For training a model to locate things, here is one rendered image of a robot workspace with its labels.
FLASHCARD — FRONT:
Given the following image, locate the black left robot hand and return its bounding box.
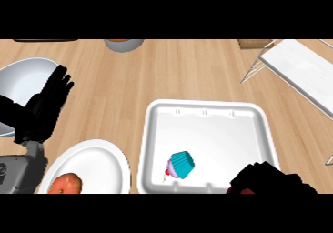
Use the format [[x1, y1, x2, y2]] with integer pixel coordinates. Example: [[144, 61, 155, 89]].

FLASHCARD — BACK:
[[0, 64, 76, 146]]

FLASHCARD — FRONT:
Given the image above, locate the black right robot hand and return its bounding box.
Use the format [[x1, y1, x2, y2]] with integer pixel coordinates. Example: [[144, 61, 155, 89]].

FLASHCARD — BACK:
[[228, 160, 318, 195]]

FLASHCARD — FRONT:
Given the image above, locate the red tomato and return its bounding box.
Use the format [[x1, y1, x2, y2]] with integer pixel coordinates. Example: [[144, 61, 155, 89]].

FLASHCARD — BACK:
[[225, 187, 256, 195]]

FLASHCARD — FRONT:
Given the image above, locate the white foam tray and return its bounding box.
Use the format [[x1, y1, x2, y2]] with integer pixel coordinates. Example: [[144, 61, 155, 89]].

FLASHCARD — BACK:
[[135, 98, 281, 195]]

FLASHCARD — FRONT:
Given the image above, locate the white bowl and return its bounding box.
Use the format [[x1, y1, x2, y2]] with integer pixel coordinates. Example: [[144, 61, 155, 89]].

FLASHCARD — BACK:
[[0, 56, 61, 138]]

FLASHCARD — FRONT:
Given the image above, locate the teal cupcake with pink frosting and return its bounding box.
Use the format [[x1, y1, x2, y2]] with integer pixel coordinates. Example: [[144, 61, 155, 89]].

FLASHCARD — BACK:
[[164, 150, 195, 181]]

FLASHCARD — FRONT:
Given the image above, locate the white round plate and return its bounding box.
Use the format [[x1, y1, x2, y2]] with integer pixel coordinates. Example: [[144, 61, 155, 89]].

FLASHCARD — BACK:
[[36, 138, 130, 195]]

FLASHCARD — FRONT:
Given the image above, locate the dark flat appliance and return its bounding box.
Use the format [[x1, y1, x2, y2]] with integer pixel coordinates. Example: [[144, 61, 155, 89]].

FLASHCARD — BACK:
[[11, 38, 79, 43]]

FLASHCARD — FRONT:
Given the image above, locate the orange-red apple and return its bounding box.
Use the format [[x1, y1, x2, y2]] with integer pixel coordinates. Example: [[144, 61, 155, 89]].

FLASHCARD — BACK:
[[46, 172, 83, 195]]

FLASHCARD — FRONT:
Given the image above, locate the grey pot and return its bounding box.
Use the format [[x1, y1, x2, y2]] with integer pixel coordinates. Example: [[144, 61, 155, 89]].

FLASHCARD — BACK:
[[102, 38, 145, 54]]

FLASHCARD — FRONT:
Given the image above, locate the white wire tiered shelf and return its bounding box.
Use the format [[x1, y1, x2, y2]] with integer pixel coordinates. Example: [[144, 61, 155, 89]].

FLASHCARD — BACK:
[[238, 38, 333, 167]]

